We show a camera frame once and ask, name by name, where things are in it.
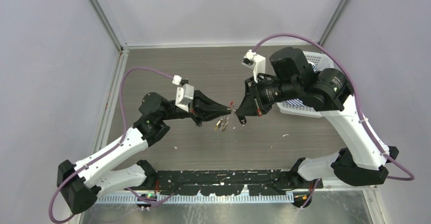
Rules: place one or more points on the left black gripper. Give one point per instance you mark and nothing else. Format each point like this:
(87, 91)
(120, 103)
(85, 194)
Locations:
(205, 108)

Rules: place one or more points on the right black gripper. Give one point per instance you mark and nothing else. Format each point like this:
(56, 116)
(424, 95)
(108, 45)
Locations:
(249, 105)

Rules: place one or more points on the black key fob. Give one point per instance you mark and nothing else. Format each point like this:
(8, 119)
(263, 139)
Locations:
(242, 120)

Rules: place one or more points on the metal spring coil keyring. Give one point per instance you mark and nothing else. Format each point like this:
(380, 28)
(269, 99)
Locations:
(224, 120)

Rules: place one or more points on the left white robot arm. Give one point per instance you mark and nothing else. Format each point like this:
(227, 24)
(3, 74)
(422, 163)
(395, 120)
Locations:
(145, 132)

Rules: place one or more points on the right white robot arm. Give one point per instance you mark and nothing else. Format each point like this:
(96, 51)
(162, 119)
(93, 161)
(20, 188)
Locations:
(329, 92)

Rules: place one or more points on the blue striped cloth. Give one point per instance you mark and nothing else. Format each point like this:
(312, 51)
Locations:
(298, 102)

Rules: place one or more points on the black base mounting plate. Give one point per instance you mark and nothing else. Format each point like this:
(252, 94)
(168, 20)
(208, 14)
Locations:
(227, 182)

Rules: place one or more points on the white plastic basket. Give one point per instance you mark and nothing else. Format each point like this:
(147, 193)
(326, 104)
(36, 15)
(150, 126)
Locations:
(322, 61)

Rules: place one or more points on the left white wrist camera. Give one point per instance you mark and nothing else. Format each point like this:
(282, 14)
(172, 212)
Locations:
(184, 93)

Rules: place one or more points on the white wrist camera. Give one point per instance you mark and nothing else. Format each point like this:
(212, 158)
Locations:
(184, 93)
(255, 62)

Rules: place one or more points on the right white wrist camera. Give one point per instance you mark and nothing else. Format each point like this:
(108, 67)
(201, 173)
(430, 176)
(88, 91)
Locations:
(255, 62)

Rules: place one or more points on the aluminium frame rail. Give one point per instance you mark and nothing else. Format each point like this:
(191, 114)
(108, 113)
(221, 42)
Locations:
(80, 194)

